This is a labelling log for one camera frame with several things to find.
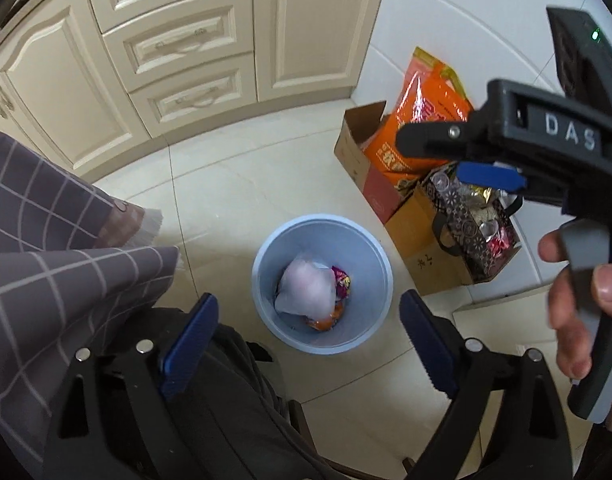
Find light blue plastic bin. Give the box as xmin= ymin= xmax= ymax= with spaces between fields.
xmin=252 ymin=215 xmax=394 ymax=356

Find arched cream cabinet door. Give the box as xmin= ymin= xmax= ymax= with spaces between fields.
xmin=0 ymin=0 xmax=152 ymax=170

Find red white candy packet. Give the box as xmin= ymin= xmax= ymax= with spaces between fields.
xmin=488 ymin=227 xmax=520 ymax=257

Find orange clear snack wrapper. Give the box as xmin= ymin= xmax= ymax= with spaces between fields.
xmin=305 ymin=304 xmax=347 ymax=332

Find purple snack wrapper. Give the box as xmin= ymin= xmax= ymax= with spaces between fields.
xmin=331 ymin=265 xmax=353 ymax=302

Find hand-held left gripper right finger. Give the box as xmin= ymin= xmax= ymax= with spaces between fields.
xmin=399 ymin=289 xmax=573 ymax=480

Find grey checked trouser legs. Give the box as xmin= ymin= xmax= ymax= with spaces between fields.
xmin=0 ymin=125 xmax=181 ymax=480

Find large orange rice bag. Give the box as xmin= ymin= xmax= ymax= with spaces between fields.
xmin=362 ymin=63 xmax=475 ymax=187

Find orange bag with yellow edge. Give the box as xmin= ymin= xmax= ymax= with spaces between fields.
xmin=396 ymin=46 xmax=451 ymax=111

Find tall cream cabinet door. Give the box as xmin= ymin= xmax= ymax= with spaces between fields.
xmin=253 ymin=0 xmax=393 ymax=105

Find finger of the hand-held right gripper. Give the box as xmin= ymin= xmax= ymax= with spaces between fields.
xmin=456 ymin=160 xmax=562 ymax=207
xmin=396 ymin=110 xmax=492 ymax=163

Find person's right hand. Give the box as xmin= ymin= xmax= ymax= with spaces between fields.
xmin=538 ymin=230 xmax=612 ymax=432

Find cream kitchen cabinet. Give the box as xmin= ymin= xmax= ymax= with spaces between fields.
xmin=0 ymin=0 xmax=393 ymax=181

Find white plastic bag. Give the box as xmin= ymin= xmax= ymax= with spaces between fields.
xmin=274 ymin=252 xmax=337 ymax=318

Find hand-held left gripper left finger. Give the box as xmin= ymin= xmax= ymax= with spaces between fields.
xmin=40 ymin=293 xmax=221 ymax=480

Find black patterned gift bag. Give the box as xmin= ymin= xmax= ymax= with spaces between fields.
xmin=417 ymin=162 xmax=525 ymax=286

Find brown red cardboard box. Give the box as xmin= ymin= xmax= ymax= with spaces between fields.
xmin=334 ymin=101 xmax=421 ymax=226

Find yellow brown cardboard box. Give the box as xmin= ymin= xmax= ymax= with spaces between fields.
xmin=386 ymin=180 xmax=522 ymax=297

